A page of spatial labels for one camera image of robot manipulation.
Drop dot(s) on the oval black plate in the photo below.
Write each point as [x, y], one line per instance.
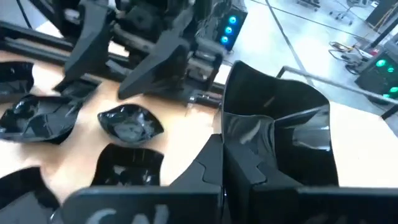
[130, 124]

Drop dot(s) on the office chair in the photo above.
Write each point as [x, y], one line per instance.
[348, 9]

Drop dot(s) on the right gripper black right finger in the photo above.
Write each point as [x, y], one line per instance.
[239, 180]

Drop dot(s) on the black box with green lights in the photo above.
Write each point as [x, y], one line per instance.
[377, 74]

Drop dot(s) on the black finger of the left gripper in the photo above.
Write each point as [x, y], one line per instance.
[90, 40]
[161, 68]

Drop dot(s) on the wavy square black plate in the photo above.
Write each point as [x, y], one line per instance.
[248, 93]
[37, 121]
[21, 193]
[15, 81]
[124, 161]

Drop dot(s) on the black aluminium frame rail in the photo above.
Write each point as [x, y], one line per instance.
[18, 28]
[31, 46]

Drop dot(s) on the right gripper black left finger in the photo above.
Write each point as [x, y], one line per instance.
[208, 165]

